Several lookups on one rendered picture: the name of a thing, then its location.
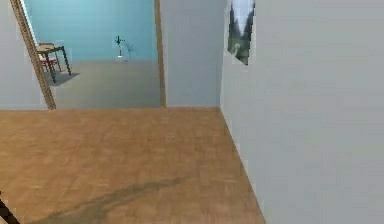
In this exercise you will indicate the framed forest picture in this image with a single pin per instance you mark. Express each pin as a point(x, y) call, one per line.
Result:
point(240, 30)

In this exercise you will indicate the red seat wooden chair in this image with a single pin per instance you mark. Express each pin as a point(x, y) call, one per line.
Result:
point(46, 60)

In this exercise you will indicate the dark wooden table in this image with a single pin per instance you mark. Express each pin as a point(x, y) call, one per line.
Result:
point(50, 50)

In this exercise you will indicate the black bar object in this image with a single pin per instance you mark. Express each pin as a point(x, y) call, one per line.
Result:
point(6, 211)

